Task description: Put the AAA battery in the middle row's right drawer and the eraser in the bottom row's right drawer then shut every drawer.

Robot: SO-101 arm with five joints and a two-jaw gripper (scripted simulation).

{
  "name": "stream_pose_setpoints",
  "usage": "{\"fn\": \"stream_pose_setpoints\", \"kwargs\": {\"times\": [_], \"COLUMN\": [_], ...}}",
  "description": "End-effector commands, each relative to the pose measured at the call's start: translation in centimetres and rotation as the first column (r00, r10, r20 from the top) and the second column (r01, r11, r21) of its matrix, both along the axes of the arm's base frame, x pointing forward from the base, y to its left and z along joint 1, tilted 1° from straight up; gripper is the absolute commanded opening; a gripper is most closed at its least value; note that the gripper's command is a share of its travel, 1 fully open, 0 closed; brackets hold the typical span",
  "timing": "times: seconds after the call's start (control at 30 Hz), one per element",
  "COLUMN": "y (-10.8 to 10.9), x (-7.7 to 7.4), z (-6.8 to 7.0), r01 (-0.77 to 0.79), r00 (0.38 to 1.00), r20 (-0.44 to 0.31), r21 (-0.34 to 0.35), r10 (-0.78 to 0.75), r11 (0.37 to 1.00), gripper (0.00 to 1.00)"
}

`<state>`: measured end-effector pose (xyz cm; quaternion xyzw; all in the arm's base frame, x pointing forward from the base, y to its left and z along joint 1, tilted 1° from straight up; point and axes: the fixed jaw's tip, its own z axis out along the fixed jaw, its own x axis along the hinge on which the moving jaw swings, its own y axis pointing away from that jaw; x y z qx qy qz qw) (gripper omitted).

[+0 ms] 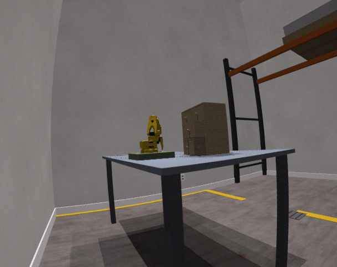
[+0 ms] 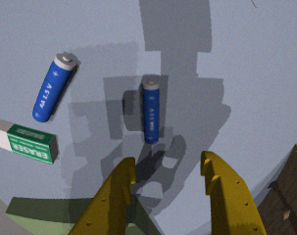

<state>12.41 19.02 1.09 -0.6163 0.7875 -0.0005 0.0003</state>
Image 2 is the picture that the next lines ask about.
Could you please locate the brown wooden chest of drawers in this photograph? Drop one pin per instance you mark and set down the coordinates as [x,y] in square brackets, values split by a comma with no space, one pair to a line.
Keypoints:
[282,172]

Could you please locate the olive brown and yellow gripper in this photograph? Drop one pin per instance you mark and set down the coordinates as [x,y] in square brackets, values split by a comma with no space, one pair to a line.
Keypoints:
[233,210]

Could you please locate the blue aaa battery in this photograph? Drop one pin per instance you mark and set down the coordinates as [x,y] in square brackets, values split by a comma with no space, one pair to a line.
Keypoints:
[54,82]
[151,108]

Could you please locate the green eraser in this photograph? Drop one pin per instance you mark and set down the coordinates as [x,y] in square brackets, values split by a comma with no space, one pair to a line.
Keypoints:
[31,143]

